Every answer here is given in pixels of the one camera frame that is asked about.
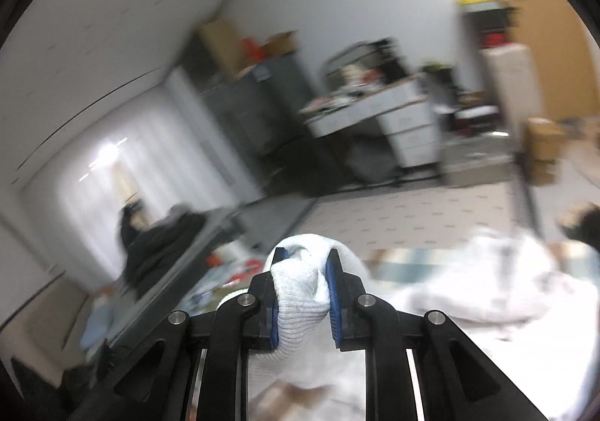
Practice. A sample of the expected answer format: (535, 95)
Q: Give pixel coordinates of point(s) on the red packet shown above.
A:
(251, 50)

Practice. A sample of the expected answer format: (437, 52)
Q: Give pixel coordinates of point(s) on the white desk with drawers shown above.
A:
(403, 121)

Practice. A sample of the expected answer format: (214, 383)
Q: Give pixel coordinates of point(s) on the dark grey cabinet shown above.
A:
(243, 121)

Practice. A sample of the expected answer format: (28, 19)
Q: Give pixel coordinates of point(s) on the checked pastel blanket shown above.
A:
(403, 261)

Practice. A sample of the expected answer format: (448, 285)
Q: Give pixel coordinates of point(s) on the large cardboard box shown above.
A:
(220, 48)

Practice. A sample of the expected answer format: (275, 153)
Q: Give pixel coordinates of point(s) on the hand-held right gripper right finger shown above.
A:
(333, 304)

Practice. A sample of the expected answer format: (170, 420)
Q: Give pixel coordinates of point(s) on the light grey hoodie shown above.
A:
(300, 304)

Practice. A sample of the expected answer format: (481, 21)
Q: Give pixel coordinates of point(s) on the brown cardboard box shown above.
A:
(541, 147)

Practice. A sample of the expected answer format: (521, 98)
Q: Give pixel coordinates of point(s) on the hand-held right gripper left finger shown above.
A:
(273, 308)

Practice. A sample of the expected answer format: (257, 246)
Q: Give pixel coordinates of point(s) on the arched mirror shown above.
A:
(344, 62)

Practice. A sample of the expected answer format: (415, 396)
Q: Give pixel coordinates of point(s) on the white tall cabinet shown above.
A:
(513, 88)

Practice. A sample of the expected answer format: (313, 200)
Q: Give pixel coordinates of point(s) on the white curtain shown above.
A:
(117, 168)

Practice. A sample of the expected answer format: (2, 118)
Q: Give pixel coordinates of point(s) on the open small cardboard box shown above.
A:
(279, 44)

